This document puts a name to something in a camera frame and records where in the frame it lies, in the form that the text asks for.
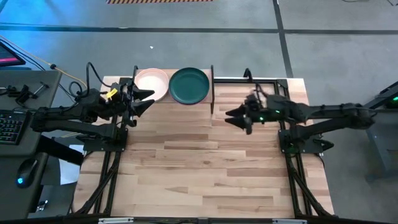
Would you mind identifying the desk monitor with pink screen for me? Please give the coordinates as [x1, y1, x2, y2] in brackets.
[0, 42, 27, 68]

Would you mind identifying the pink plate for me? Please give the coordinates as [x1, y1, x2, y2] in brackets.
[134, 68, 170, 103]

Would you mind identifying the green plate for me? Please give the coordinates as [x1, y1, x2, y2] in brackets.
[168, 67, 211, 105]

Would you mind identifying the black clamp tool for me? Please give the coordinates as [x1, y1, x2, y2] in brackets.
[6, 81, 50, 105]

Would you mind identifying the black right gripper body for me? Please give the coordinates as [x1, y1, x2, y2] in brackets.
[244, 93, 271, 135]

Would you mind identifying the white paper sheet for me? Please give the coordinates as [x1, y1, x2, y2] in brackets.
[58, 144, 85, 186]

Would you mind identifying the gray desk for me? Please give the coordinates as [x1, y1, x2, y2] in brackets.
[0, 70, 63, 222]

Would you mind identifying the black aluminium table frame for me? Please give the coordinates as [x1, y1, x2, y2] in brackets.
[73, 76, 335, 218]

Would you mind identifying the black mouse with blue light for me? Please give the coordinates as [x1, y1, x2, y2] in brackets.
[15, 158, 40, 189]

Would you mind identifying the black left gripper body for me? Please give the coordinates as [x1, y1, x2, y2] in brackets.
[105, 81, 138, 128]

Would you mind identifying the thin black cable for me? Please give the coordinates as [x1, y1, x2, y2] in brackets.
[0, 39, 47, 72]

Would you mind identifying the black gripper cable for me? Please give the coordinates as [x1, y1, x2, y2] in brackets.
[253, 82, 266, 99]

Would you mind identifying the silver bracket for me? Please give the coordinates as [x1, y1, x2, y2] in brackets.
[98, 217, 135, 224]
[272, 218, 308, 224]

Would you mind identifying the gray rig stand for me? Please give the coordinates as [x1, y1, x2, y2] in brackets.
[363, 80, 398, 182]

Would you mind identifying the black keyboard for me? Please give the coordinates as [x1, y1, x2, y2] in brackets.
[0, 110, 31, 146]

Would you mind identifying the orange cable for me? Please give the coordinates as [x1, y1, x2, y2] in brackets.
[0, 34, 88, 88]

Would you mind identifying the black looped cable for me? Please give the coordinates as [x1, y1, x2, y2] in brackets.
[68, 61, 113, 98]

